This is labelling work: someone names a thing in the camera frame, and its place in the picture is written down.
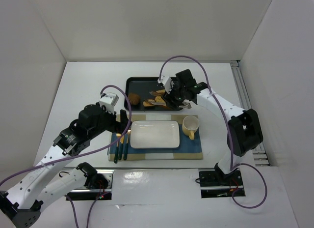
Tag metal tongs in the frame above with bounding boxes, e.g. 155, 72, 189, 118
150, 96, 192, 110

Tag large bread slice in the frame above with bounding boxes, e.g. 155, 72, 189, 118
155, 96, 170, 109

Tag small round bun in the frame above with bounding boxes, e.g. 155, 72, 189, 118
143, 99, 155, 108

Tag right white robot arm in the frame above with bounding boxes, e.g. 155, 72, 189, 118
158, 69, 263, 179

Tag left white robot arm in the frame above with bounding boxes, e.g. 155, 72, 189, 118
0, 104, 131, 228

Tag dark brown bread roll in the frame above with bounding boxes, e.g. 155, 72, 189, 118
128, 93, 141, 106

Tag thin bread slice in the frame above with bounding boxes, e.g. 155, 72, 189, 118
149, 89, 165, 96

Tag white rectangular plate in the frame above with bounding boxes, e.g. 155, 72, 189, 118
130, 120, 180, 149

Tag yellow mug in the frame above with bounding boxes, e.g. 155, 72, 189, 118
182, 115, 200, 140

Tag black baking tray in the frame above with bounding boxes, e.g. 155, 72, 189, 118
125, 77, 183, 112

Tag blue beige placemat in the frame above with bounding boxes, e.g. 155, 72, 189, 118
123, 114, 203, 161

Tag green handled spoon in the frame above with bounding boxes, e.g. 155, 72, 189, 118
114, 133, 121, 164

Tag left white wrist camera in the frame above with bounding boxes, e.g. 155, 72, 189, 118
99, 92, 119, 114

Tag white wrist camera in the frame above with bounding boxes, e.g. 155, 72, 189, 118
99, 92, 119, 114
157, 75, 174, 94

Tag green handled fork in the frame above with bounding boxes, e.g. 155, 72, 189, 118
118, 136, 124, 160

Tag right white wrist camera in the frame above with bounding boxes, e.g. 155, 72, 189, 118
157, 75, 174, 94

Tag green handled knife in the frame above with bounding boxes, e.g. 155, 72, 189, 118
123, 136, 129, 161

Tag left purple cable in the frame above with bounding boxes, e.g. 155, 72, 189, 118
0, 85, 133, 228

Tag purple cable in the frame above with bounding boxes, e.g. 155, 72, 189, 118
0, 85, 133, 228
159, 56, 267, 209

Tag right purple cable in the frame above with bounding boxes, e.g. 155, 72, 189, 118
159, 56, 267, 209

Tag aluminium frame rail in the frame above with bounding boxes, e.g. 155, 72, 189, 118
230, 60, 270, 167

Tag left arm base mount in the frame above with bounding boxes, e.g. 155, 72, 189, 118
67, 170, 113, 201

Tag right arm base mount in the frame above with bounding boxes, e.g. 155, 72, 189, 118
195, 170, 245, 199

